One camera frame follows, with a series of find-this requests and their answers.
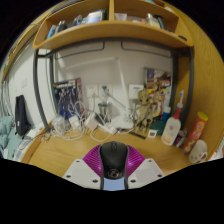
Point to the brown tree figure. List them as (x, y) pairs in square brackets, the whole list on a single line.
[(145, 106)]

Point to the teal bedding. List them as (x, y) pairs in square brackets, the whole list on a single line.
[(8, 133)]

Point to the colourful printed box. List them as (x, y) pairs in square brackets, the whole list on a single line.
[(156, 75)]

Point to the red chips can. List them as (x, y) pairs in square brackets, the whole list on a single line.
[(196, 131)]

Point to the metal cup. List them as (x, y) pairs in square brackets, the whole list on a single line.
[(105, 110)]

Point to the white charger block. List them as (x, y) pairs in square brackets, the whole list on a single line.
[(91, 121)]

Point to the wooden shelf unit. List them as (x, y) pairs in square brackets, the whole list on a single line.
[(110, 30)]

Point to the black bag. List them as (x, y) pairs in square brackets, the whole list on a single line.
[(21, 115)]

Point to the white power strip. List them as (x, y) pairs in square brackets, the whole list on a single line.
[(107, 128)]

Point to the white wall socket panel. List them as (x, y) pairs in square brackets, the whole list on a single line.
[(91, 90)]

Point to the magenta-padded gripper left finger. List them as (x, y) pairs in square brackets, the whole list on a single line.
[(78, 171)]

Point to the white wall device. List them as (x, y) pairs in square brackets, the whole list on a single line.
[(136, 91)]

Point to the clear plastic jar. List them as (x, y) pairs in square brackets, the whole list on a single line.
[(58, 125)]

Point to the dark green round box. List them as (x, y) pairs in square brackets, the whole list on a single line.
[(158, 127)]

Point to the small white desk clock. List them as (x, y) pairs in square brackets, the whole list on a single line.
[(152, 133)]

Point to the black computer mouse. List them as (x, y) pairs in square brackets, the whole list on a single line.
[(113, 156)]

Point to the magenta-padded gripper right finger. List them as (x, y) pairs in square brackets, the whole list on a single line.
[(146, 171)]

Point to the white pump bottle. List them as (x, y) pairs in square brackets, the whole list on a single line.
[(171, 131)]

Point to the blue model kit box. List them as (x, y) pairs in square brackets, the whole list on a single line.
[(68, 96)]

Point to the white mug with print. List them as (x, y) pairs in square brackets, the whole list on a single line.
[(198, 151)]

